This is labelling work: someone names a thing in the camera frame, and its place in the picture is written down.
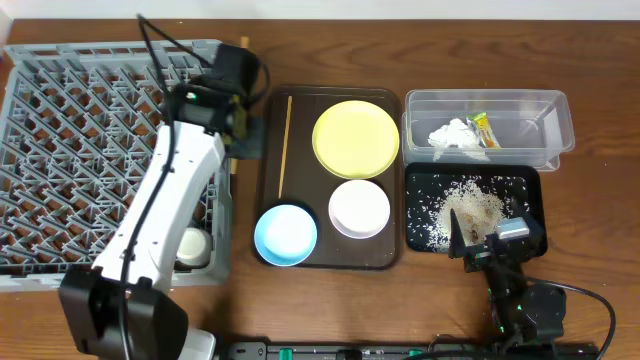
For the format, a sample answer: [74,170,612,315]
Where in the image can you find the white cup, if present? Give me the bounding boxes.
[176,227,213,268]

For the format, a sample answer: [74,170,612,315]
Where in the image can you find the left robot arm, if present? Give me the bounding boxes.
[58,44,264,359]

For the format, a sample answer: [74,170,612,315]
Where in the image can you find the light blue bowl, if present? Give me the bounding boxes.
[254,204,318,267]

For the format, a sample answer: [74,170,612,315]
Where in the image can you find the white tissue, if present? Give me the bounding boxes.
[428,118,481,149]

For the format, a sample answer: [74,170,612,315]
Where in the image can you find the dark brown serving tray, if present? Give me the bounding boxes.
[257,85,402,270]

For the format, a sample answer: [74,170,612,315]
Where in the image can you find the grey dishwasher rack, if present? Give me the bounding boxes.
[1,39,232,293]

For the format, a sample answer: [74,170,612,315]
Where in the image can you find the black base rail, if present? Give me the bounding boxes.
[213,338,599,360]

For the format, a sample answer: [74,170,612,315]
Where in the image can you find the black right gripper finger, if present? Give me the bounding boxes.
[510,197,531,225]
[448,209,466,259]

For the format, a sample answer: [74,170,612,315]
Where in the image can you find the black waste tray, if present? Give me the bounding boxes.
[405,163,545,253]

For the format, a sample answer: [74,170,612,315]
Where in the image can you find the spilled rice pile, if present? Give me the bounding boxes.
[406,173,529,253]

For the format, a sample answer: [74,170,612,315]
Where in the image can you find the white bowl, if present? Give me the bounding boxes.
[328,180,391,239]

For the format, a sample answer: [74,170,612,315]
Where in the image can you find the yellow plate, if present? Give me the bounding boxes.
[311,100,400,179]

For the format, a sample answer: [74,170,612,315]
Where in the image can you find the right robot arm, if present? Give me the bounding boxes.
[448,199,566,354]

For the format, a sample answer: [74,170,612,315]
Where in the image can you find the green snack wrapper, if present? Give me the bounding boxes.
[467,112,500,148]

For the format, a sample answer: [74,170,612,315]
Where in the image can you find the clear plastic bin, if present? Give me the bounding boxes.
[402,89,575,172]

